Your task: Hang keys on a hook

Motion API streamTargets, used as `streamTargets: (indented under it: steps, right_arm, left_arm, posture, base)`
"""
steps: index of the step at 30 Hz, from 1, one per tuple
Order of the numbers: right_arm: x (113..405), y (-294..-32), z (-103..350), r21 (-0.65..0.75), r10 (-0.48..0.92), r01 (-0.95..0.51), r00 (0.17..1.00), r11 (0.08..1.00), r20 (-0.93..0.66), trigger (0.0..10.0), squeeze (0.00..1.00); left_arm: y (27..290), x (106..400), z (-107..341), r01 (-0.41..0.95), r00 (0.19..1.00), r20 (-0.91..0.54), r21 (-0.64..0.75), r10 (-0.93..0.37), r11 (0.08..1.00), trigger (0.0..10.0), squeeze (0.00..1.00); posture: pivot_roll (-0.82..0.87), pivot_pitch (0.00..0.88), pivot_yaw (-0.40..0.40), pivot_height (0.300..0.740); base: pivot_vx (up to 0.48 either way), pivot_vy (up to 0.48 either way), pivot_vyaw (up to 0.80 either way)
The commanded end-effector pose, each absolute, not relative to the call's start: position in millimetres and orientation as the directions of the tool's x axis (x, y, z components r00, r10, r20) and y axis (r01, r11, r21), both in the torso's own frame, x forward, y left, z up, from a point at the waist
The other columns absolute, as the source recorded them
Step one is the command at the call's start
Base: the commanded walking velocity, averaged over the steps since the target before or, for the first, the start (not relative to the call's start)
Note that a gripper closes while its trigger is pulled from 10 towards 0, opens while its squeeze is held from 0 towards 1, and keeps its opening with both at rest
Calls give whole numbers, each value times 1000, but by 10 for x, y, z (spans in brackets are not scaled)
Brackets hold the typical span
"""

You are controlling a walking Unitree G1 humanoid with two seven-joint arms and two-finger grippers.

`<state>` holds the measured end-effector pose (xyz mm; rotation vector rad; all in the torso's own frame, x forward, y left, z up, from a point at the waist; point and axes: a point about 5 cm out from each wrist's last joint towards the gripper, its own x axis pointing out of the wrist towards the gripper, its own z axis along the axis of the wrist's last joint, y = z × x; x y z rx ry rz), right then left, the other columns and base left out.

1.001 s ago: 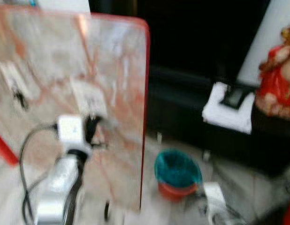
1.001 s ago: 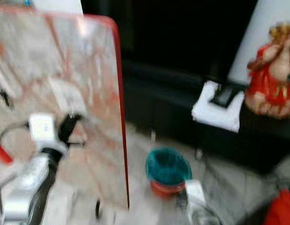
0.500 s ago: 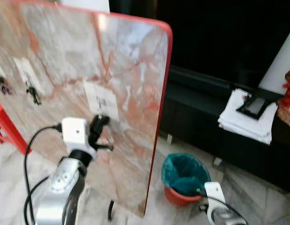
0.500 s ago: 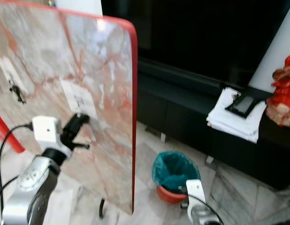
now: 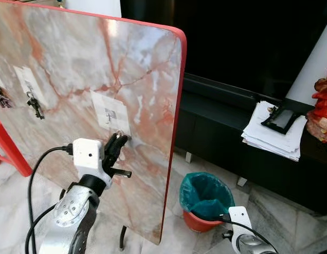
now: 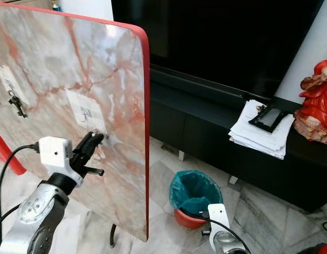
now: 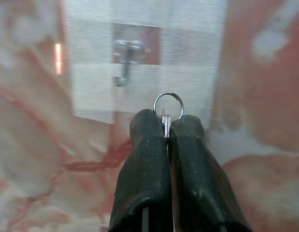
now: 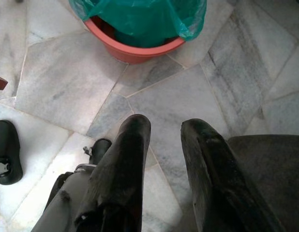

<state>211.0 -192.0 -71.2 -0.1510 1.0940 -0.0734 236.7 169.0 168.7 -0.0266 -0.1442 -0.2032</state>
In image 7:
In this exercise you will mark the clear adhesive metal hook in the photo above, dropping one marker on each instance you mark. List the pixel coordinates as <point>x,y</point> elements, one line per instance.
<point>127,60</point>

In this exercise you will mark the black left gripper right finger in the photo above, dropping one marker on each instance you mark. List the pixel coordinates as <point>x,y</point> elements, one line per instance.
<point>202,183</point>

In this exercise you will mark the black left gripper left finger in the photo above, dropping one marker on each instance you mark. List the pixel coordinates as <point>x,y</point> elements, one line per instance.
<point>142,174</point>

